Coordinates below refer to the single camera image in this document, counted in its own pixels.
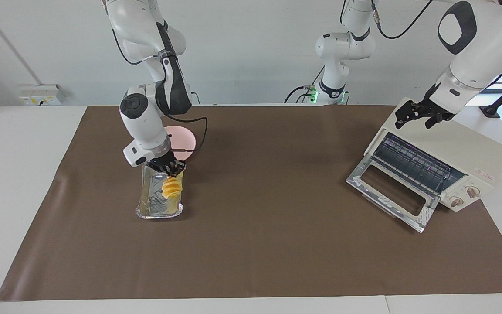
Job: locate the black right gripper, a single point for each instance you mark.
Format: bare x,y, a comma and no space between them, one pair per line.
166,163

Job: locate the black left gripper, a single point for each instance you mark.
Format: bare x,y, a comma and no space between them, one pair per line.
434,107

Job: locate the yellow spiral bread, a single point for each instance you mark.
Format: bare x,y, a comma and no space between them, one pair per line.
172,188

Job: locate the aluminium foil tray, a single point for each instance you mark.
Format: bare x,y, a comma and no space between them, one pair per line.
150,205

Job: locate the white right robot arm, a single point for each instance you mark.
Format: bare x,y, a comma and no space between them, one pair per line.
142,117

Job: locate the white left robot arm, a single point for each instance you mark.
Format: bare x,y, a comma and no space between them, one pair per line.
482,39

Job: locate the metal oven rack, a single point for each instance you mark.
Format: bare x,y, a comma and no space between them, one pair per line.
408,161

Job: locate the cream toaster oven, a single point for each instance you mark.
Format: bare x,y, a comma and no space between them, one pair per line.
460,148

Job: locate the cream oven knob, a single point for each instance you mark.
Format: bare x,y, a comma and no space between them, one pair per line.
456,201
472,191

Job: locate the silver glass oven door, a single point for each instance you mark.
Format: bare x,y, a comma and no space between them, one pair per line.
425,218

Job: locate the pink round plate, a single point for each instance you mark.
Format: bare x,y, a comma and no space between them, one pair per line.
185,139

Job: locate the brown table mat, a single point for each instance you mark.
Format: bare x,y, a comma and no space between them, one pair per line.
255,244

